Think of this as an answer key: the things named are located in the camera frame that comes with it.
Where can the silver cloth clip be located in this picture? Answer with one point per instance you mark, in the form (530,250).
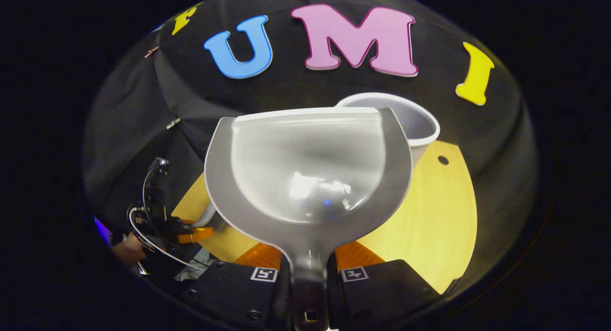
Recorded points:
(173,123)

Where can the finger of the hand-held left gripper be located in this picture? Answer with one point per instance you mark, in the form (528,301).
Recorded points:
(195,235)

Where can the black backdrop cloth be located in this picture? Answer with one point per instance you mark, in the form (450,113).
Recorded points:
(286,90)

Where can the grey plastic garbage bin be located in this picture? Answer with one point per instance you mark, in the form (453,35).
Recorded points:
(415,123)

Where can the copper cloth clip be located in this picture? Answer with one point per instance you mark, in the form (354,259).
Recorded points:
(152,51)

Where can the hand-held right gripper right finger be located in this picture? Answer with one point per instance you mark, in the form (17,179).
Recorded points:
(382,293)

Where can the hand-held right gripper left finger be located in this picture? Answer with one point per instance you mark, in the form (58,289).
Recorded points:
(229,293)

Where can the grey plastic dustpan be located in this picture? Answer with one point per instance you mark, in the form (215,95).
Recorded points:
(310,178)

